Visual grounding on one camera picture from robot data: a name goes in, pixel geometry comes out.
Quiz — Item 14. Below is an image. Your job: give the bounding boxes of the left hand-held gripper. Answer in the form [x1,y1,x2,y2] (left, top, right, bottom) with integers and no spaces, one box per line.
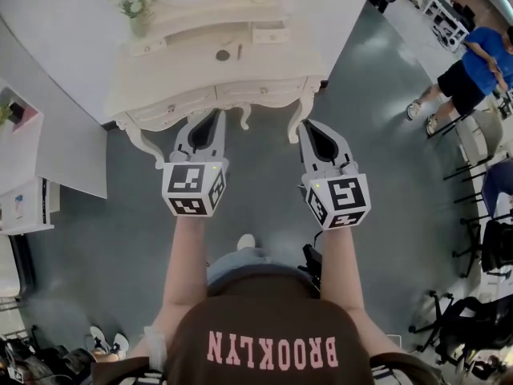
[162,109,230,217]

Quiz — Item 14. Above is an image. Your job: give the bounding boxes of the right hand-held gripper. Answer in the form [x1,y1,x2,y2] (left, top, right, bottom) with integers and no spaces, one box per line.
[298,120,370,231]

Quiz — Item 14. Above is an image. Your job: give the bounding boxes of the cream vanity dressing table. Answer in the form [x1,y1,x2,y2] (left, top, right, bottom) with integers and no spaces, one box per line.
[104,0,329,171]

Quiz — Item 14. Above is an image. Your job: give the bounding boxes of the person's left forearm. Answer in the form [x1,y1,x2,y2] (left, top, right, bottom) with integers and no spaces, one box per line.
[151,213,210,328]

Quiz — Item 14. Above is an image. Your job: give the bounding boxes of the person's right forearm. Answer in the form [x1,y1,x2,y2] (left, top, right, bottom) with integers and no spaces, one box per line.
[320,223,372,320]

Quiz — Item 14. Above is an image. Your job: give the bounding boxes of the person's white shoe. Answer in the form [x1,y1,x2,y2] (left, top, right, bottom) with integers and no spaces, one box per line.
[236,233,257,252]

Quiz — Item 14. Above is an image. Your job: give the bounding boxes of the person's blue jeans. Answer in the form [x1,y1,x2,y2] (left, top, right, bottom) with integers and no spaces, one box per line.
[207,246,309,286]

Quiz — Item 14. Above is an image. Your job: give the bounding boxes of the green vase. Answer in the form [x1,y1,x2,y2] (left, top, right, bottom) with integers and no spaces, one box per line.
[128,14,151,39]

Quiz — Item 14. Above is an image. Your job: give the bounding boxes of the white chair black legs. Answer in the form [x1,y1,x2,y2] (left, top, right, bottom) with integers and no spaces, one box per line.
[442,108,508,184]

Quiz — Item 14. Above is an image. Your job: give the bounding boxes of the white shelf pink interior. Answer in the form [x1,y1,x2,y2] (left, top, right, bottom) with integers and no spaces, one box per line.
[0,85,44,138]

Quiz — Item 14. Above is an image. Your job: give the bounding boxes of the blue chair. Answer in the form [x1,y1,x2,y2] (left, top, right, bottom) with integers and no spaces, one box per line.
[480,160,513,220]

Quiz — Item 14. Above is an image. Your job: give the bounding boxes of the person's brown t-shirt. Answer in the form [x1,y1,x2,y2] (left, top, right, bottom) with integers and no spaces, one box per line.
[90,269,442,385]

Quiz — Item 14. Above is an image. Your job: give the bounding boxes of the white metal rack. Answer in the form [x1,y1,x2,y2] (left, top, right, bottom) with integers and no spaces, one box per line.
[420,0,478,51]

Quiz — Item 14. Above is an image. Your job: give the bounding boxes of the white cabinet black stripe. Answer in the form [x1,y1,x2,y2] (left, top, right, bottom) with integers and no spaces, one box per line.
[0,176,61,236]

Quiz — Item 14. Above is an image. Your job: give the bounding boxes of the black office chair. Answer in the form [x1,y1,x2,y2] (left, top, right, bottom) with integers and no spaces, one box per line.
[452,214,513,280]
[408,290,513,368]

